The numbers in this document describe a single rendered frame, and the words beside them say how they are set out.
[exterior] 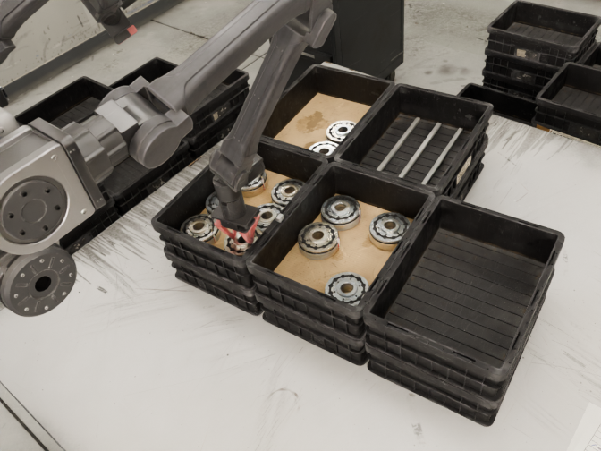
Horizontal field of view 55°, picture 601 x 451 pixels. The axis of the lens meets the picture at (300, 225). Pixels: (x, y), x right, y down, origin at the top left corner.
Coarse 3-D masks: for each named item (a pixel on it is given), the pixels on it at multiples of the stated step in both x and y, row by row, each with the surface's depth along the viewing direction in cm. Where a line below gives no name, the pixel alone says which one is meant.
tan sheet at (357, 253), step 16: (368, 208) 152; (368, 224) 148; (352, 240) 145; (368, 240) 144; (288, 256) 144; (304, 256) 143; (336, 256) 142; (352, 256) 141; (368, 256) 141; (384, 256) 140; (288, 272) 140; (304, 272) 140; (320, 272) 139; (336, 272) 138; (368, 272) 137; (320, 288) 136
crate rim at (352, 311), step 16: (320, 176) 148; (368, 176) 146; (304, 192) 145; (432, 192) 139; (416, 224) 133; (400, 240) 130; (256, 256) 132; (256, 272) 130; (272, 272) 128; (384, 272) 124; (288, 288) 126; (304, 288) 124; (368, 288) 122; (336, 304) 120
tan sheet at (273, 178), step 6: (270, 174) 166; (276, 174) 166; (270, 180) 165; (276, 180) 164; (282, 180) 164; (270, 186) 163; (264, 192) 161; (270, 192) 161; (246, 198) 161; (252, 198) 160; (258, 198) 160; (264, 198) 160; (270, 198) 160; (252, 204) 159; (258, 204) 158; (204, 210) 159; (228, 228) 153; (222, 234) 152; (222, 240) 150; (216, 246) 149; (222, 246) 149
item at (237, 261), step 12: (264, 144) 161; (276, 144) 160; (300, 156) 156; (312, 156) 154; (204, 168) 156; (192, 180) 153; (312, 180) 148; (180, 192) 150; (300, 192) 145; (168, 204) 148; (288, 204) 142; (156, 216) 145; (276, 216) 140; (156, 228) 144; (168, 228) 142; (180, 240) 140; (192, 240) 138; (204, 252) 138; (216, 252) 134; (228, 252) 134; (240, 264) 132
